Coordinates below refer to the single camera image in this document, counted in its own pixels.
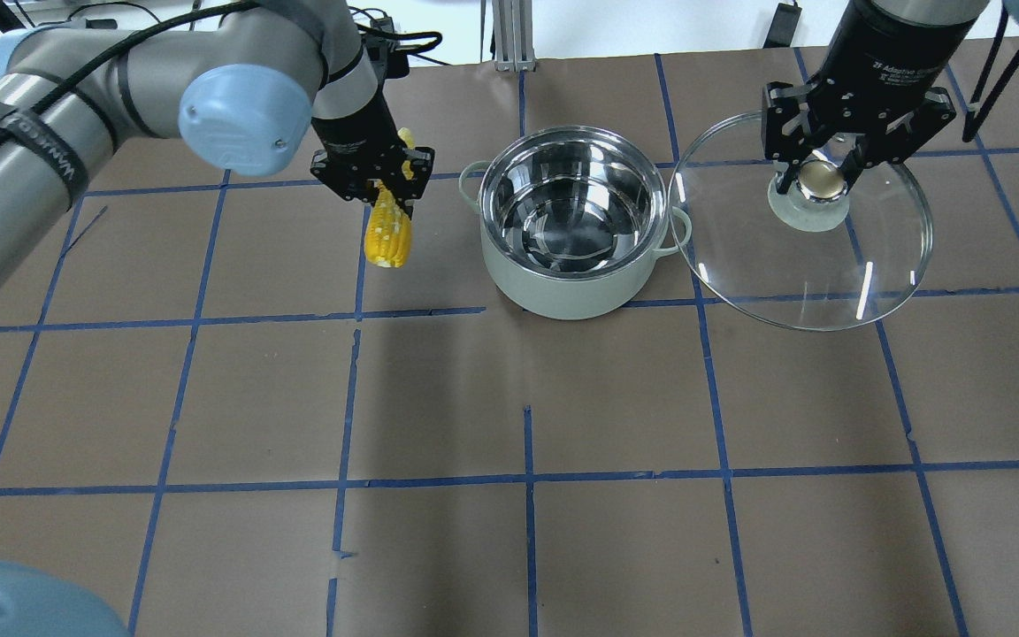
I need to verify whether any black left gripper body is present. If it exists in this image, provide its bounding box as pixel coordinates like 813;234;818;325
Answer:
311;85;405;189

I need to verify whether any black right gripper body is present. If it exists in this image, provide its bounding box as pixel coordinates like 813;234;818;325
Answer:
806;26;957;132

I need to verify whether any yellow corn cob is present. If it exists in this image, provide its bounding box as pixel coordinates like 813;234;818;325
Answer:
364;127;418;269

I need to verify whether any glass pot lid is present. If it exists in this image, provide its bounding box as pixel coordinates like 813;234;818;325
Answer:
669;111;933;332

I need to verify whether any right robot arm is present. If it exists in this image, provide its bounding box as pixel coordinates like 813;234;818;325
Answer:
762;1;985;194

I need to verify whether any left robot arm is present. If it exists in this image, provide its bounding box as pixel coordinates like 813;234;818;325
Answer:
0;1;433;289

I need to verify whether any pale green cooking pot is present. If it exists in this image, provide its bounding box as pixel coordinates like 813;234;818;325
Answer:
458;126;693;321

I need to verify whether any black power adapter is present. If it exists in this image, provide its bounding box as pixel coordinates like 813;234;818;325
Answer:
762;1;803;49

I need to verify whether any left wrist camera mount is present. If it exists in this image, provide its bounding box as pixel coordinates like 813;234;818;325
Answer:
350;7;445;79

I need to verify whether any aluminium frame post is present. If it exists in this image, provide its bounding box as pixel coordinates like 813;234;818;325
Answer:
492;0;537;73

